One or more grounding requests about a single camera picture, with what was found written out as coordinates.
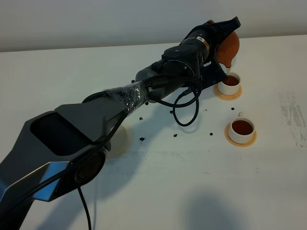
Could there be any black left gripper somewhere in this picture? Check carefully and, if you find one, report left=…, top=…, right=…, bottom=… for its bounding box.
left=153, top=16, right=241, bottom=81

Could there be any brown clay teapot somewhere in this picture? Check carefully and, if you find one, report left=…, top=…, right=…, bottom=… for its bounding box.
left=213, top=32, right=239, bottom=71

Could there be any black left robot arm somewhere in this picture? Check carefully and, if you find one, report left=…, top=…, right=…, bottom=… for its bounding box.
left=0, top=18, right=241, bottom=230

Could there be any beige round teapot coaster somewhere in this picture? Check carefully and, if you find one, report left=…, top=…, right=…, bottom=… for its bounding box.
left=107, top=125, right=130, bottom=159

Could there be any far white teacup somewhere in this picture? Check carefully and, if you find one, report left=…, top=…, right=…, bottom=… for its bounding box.
left=217, top=72, right=241, bottom=95

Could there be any white teacup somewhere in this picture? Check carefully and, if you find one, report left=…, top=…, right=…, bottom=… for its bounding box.
left=228, top=112, right=255, bottom=143
left=217, top=72, right=241, bottom=95

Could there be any far orange cup coaster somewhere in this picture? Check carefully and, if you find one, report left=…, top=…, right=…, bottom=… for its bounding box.
left=213, top=82, right=242, bottom=101

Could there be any orange cup coaster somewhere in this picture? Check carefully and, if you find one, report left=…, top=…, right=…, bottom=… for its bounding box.
left=224, top=123, right=257, bottom=147
left=213, top=82, right=242, bottom=101

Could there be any near white teacup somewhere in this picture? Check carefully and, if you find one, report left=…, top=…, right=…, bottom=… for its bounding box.
left=228, top=112, right=255, bottom=143

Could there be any near orange cup coaster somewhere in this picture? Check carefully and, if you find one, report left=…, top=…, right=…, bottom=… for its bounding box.
left=224, top=123, right=257, bottom=147

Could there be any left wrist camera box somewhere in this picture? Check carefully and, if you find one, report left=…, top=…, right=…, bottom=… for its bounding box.
left=200, top=59, right=227, bottom=90

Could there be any black braided camera cable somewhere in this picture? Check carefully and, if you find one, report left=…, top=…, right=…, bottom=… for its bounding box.
left=81, top=74, right=202, bottom=127

